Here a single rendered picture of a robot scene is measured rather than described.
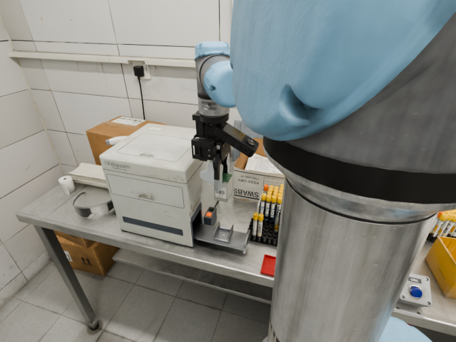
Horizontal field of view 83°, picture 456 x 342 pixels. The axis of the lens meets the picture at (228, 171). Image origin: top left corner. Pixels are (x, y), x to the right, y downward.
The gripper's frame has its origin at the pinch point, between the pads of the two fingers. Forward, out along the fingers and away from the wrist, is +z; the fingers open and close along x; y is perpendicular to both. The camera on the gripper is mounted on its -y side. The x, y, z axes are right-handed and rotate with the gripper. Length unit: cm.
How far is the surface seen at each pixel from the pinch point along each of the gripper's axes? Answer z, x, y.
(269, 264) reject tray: 24.4, 3.2, -15.5
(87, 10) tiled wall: -41, -58, 86
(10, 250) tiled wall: 84, -6, 141
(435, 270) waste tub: 23, -8, -62
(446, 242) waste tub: 17, -14, -64
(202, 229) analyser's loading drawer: 20.6, -0.6, 7.7
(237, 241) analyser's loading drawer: 20.6, 0.7, -4.8
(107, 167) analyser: -1.8, 5.1, 34.3
